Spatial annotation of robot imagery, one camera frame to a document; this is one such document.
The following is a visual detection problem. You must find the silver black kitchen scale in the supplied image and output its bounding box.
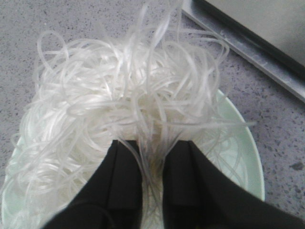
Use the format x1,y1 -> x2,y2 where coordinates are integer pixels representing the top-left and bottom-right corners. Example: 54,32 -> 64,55
182,0 -> 305,102

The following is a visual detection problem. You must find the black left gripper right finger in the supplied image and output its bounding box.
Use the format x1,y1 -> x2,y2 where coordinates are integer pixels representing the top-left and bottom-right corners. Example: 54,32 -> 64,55
163,141 -> 305,229

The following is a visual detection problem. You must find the light green round plate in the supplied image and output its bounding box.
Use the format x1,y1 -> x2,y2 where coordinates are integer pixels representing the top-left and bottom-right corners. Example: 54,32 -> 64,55
1,90 -> 265,224

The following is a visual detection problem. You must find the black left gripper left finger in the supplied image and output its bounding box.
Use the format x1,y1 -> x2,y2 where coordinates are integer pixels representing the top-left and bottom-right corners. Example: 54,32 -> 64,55
44,140 -> 142,229

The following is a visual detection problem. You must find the white vermicelli noodle bundle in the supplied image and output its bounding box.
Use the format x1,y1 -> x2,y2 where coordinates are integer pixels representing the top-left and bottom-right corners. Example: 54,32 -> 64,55
1,0 -> 247,229

